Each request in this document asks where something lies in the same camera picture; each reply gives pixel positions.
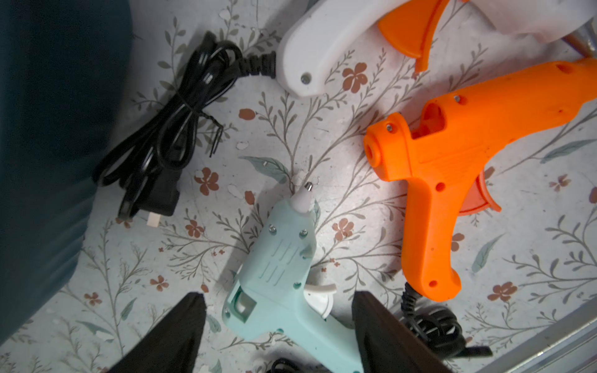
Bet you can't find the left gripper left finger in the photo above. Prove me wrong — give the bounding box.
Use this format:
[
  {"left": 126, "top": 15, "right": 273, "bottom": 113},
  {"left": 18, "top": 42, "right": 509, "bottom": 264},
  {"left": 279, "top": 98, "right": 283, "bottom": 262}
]
[{"left": 110, "top": 292, "right": 207, "bottom": 372}]

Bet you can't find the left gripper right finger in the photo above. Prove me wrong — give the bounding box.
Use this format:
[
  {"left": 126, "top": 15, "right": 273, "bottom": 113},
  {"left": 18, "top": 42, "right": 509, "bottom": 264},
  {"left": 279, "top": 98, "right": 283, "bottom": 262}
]
[{"left": 351, "top": 292, "right": 449, "bottom": 373}]

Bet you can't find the mint green glue gun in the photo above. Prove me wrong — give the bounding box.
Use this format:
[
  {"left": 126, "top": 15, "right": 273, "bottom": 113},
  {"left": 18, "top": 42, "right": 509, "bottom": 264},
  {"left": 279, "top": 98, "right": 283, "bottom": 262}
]
[{"left": 222, "top": 182, "right": 364, "bottom": 372}]

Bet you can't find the orange glue gun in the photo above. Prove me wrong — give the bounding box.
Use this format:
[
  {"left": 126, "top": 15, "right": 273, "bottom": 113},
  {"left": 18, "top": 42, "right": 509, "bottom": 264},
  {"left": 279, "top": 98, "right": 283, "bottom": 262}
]
[{"left": 363, "top": 57, "right": 597, "bottom": 360}]

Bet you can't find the dark teal storage box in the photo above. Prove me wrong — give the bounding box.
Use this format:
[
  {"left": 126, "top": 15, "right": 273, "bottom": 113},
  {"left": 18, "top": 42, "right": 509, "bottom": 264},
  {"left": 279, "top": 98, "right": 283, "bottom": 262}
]
[{"left": 1, "top": 1, "right": 133, "bottom": 340}]

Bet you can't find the white glue gun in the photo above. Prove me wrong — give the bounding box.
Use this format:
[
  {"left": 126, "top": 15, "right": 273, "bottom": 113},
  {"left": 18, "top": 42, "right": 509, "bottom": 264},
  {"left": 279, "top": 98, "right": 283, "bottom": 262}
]
[{"left": 92, "top": 0, "right": 597, "bottom": 228}]

